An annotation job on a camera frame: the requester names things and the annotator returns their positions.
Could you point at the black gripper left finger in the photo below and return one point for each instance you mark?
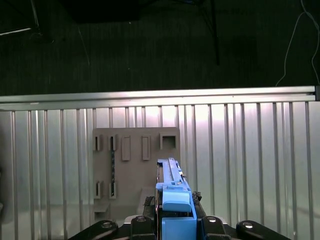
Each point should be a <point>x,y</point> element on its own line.
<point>145,227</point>

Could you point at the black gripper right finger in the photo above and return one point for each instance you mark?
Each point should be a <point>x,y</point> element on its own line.
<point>210,228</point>

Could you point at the hard disk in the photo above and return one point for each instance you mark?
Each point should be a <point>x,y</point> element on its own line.
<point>175,202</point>

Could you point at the grey parts rack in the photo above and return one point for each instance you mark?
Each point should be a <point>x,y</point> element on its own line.
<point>135,172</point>

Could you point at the RAM stick on rack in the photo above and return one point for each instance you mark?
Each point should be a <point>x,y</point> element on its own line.
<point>113,170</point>

